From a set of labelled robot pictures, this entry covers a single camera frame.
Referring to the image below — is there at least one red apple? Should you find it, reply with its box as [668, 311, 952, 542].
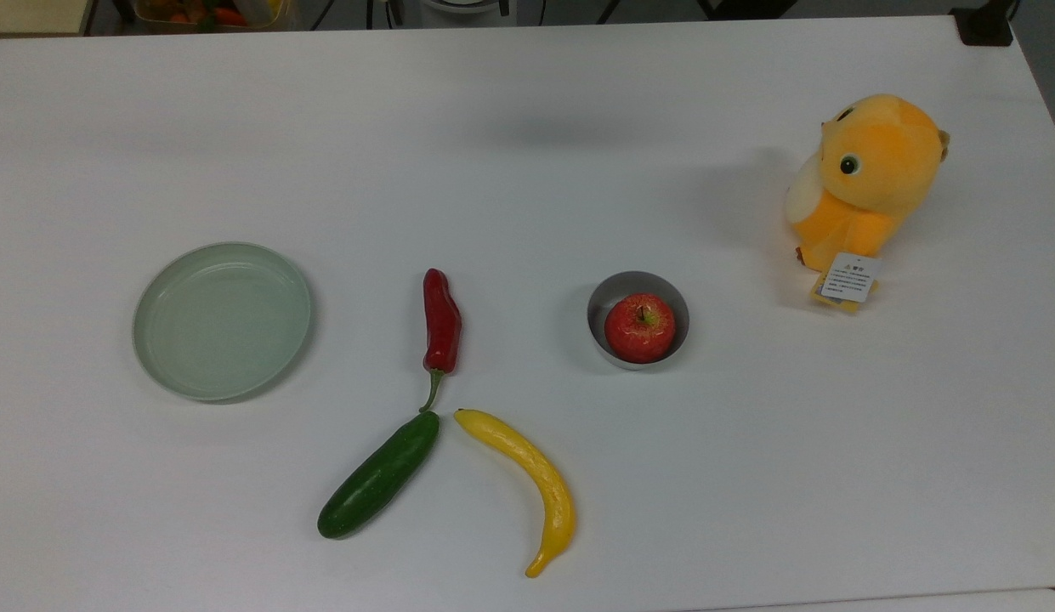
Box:
[604, 293, 677, 365]

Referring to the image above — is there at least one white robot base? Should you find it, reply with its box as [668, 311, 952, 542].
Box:
[420, 0, 513, 17]

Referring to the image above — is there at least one grey bowl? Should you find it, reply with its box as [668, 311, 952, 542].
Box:
[587, 270, 691, 371]

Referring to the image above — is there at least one red chili pepper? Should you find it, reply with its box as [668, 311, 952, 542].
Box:
[419, 268, 463, 414]

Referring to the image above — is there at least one yellow banana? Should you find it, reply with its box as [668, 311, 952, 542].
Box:
[454, 409, 576, 579]

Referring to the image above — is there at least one green cucumber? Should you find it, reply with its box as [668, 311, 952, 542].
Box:
[316, 411, 441, 540]

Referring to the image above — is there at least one pale green plate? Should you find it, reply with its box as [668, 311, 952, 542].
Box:
[133, 242, 313, 402]

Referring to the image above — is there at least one white paper toy tag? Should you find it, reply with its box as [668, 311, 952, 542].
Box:
[812, 252, 882, 314]

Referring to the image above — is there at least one orange plush toy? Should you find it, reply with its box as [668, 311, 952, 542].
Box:
[785, 93, 951, 275]

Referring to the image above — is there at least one clear box of vegetables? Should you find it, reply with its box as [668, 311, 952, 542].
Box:
[134, 0, 292, 31]

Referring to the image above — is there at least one white side table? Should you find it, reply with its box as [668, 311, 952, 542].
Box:
[697, 587, 1055, 612]

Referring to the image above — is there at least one black table clamp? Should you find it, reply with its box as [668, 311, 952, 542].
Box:
[950, 0, 1018, 47]

